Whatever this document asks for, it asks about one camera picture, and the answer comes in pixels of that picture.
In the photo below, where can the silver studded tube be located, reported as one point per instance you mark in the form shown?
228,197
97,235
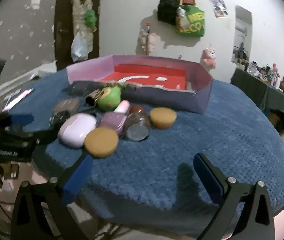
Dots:
92,100

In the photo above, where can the white plastic bag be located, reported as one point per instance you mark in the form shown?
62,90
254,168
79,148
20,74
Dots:
78,48

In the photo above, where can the purple cardboard box red lining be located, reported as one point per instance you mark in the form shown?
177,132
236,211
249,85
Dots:
157,97

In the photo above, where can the black glitter nail polish bottle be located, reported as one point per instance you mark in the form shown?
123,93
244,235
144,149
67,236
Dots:
59,118

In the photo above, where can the small white plush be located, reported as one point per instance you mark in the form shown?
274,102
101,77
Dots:
181,12

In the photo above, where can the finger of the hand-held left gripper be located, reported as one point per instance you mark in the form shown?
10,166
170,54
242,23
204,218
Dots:
44,134
22,119

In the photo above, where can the clear hanging organiser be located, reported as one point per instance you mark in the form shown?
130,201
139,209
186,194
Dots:
80,5

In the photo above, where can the grey eyeshadow case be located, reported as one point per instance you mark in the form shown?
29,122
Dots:
67,105

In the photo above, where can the wall photos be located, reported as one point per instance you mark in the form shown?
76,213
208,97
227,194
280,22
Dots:
218,7

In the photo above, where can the dark green covered dresser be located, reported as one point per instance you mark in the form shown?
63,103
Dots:
256,87

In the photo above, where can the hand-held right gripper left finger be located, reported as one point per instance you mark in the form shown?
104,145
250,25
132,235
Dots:
78,177

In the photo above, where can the white paper sheet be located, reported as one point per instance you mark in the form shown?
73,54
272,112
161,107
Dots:
19,97

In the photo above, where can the purple nail polish pink cap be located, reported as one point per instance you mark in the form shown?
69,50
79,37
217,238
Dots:
113,122

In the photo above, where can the green bear toy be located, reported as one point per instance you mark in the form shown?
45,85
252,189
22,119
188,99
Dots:
109,100

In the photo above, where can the pink cow plush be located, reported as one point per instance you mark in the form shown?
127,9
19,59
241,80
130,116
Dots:
209,57

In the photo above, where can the black bag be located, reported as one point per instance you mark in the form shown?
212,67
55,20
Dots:
167,10

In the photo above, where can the pink pig plush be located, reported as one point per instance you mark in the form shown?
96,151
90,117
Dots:
153,41

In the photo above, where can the green plush toy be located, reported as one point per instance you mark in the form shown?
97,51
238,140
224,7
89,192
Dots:
90,17

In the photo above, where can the dark brown door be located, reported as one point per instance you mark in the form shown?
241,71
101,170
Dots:
62,5

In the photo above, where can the lilac oval case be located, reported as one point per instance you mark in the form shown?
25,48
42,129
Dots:
75,130

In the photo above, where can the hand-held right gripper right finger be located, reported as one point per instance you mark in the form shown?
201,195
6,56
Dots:
207,177

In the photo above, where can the green tote bag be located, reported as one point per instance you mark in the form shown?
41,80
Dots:
194,25

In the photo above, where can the wall mirror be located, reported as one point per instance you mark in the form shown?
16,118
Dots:
241,25

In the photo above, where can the clear plastic cup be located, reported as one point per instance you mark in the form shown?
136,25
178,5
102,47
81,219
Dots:
137,131

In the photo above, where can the row of cosmetic bottles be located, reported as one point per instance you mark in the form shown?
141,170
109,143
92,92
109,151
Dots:
274,76

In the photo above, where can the tan round puff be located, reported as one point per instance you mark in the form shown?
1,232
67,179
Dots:
101,142
163,117

